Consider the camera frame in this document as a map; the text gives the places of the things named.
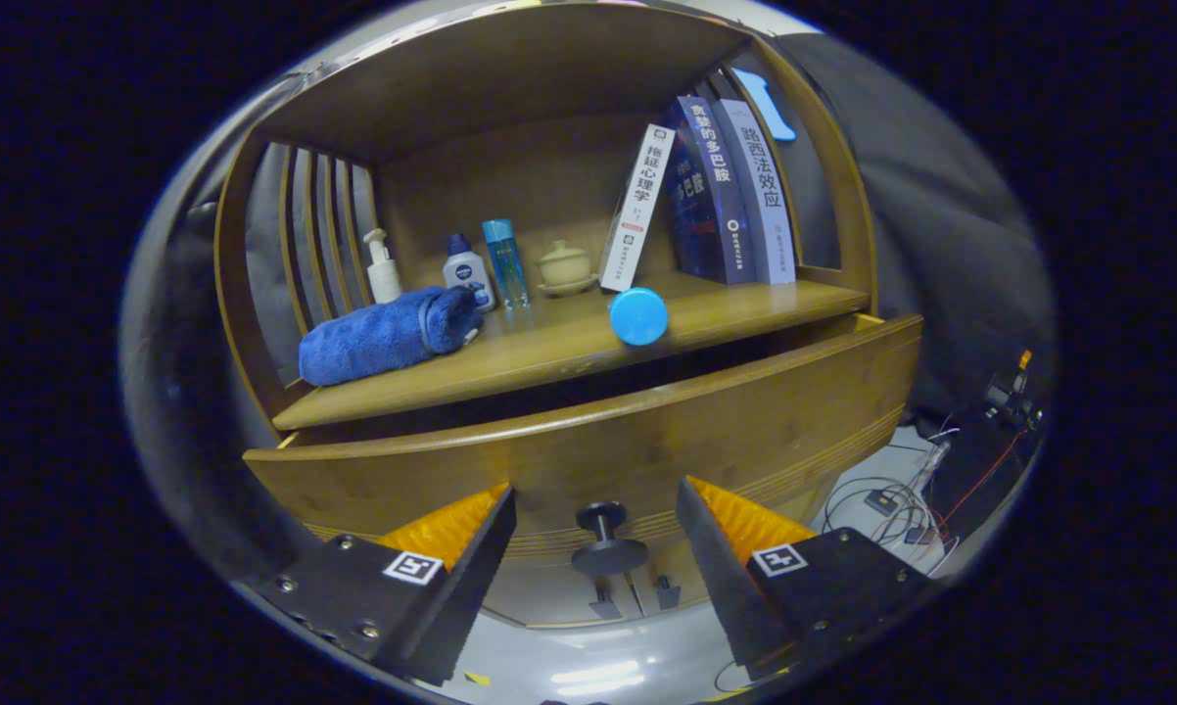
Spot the dark blue book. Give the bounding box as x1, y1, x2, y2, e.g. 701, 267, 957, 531
662, 95, 758, 286

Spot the white and blue cosmetic tube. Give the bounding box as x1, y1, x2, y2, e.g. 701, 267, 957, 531
608, 287, 670, 347

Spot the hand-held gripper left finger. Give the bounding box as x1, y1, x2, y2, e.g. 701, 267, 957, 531
239, 483, 518, 688

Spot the wooden countertop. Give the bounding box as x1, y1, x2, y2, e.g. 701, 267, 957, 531
272, 269, 871, 432

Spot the beige lidded teacup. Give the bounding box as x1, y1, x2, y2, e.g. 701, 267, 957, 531
536, 240, 599, 298

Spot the pale lavender book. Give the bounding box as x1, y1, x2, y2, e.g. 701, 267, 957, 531
712, 98, 797, 286

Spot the white pump bottle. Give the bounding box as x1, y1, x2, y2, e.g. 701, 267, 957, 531
363, 228, 404, 305

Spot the wooden cabinet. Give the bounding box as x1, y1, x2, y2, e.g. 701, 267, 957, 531
213, 2, 927, 630

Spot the wooden drawer with black knob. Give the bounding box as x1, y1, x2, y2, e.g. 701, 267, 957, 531
243, 313, 925, 579

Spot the white book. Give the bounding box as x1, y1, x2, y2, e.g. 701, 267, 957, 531
598, 123, 679, 293

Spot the blue folded towel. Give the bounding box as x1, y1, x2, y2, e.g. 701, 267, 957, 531
299, 284, 487, 387

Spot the wooden cabinet door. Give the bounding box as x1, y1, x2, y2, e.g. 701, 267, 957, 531
632, 546, 723, 614
479, 566, 640, 630

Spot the black device with orange tip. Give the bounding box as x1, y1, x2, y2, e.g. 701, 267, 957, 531
980, 350, 1045, 432

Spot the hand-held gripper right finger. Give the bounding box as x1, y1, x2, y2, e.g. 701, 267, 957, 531
675, 476, 942, 682

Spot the clear blue bottle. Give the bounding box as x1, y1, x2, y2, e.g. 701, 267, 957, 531
482, 218, 531, 309

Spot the white lotion bottle blue cap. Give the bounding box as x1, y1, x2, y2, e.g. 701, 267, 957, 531
442, 233, 496, 312

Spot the tangle of floor cables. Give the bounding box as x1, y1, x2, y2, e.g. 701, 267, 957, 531
824, 411, 971, 549

